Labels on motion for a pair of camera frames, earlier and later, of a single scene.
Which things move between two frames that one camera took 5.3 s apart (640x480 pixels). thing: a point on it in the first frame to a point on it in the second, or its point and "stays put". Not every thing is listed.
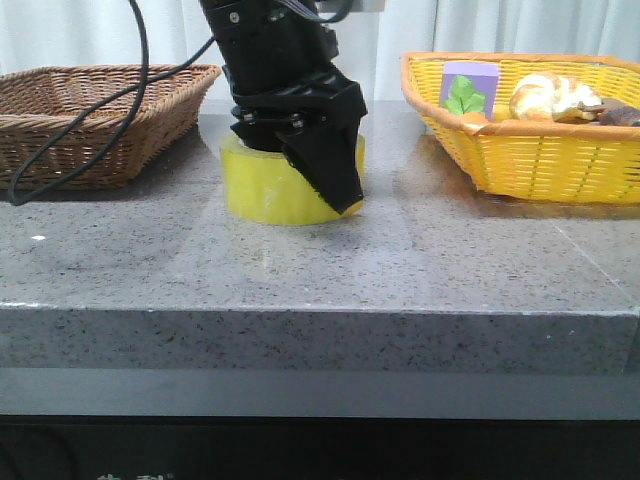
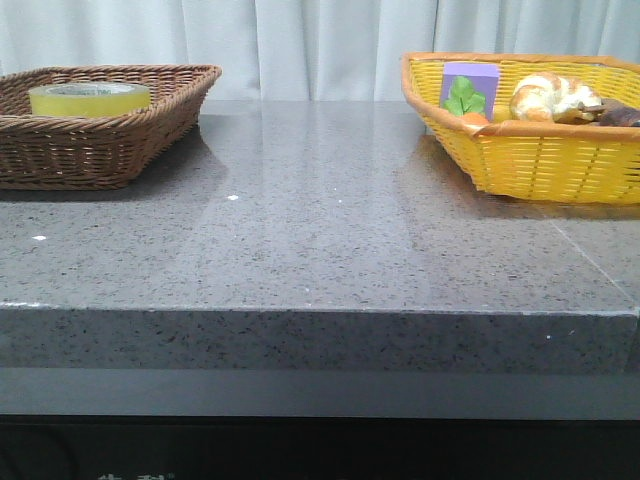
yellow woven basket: [533, 159] stays put
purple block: [484, 78] stays put
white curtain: [38, 36] stays put
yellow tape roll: [261, 186] to [88, 100]
